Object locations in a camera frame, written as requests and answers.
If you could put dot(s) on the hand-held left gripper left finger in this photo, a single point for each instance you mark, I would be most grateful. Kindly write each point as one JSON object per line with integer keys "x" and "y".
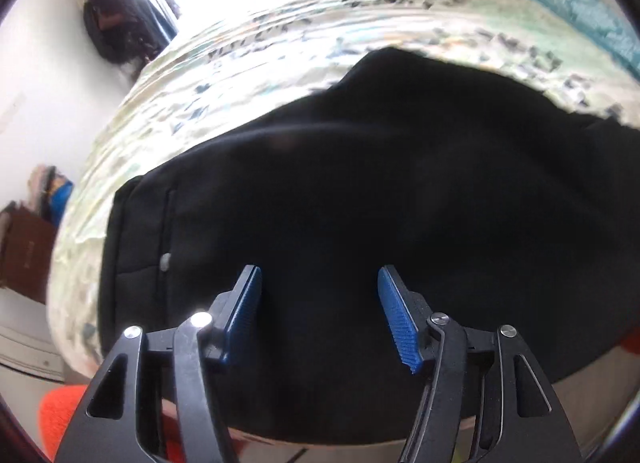
{"x": 246, "y": 304}

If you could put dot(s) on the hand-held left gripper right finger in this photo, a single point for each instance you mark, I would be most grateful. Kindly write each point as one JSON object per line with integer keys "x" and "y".
{"x": 395, "y": 313}

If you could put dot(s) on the black pants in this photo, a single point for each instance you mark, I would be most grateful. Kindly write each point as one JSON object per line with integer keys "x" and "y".
{"x": 380, "y": 168}

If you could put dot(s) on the orange cloth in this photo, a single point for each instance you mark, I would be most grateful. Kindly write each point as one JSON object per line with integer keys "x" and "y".
{"x": 55, "y": 413}

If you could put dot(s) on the brown wooden cabinet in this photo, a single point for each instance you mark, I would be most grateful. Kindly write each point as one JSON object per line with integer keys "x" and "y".
{"x": 25, "y": 258}

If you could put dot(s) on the pile of colourful clothes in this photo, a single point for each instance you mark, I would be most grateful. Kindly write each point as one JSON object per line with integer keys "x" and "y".
{"x": 50, "y": 190}

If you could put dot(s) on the patterned bed sheet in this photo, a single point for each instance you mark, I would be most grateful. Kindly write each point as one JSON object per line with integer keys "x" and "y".
{"x": 240, "y": 68}

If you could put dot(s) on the dark hanging bag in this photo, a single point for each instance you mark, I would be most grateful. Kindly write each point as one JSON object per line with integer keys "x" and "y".
{"x": 117, "y": 18}

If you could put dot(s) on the teal fuzzy blanket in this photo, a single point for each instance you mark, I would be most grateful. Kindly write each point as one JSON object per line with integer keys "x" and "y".
{"x": 575, "y": 8}

